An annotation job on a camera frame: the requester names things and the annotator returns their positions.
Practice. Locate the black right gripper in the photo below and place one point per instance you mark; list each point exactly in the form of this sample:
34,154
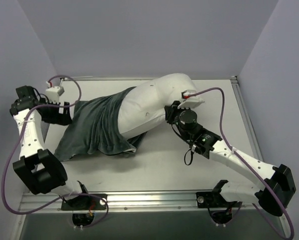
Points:
170,113

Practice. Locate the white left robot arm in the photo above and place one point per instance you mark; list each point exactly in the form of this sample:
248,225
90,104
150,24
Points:
37,167

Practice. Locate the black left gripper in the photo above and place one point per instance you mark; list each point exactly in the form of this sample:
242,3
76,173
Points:
58,115

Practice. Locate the white pillow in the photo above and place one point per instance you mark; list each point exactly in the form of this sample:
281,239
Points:
142,109

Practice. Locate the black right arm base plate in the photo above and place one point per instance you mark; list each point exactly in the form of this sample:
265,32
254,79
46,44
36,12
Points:
209,199

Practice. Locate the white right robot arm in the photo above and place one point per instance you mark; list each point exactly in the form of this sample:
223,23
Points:
270,186

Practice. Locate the aluminium right side rail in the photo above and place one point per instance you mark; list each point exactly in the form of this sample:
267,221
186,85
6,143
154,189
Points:
246,119

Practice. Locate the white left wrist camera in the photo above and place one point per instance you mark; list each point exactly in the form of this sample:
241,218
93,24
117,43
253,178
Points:
54,93

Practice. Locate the dark green pillowcase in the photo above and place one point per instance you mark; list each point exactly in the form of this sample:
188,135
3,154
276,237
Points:
94,128

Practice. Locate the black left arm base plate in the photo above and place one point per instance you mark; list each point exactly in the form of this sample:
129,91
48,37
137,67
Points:
95,201

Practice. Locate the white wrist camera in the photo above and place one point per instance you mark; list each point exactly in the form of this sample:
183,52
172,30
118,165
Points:
54,93
189,100

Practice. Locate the aluminium front frame rail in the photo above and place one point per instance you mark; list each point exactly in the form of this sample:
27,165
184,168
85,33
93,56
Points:
142,201

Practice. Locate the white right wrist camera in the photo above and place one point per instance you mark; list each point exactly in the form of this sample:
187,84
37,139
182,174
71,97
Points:
189,100

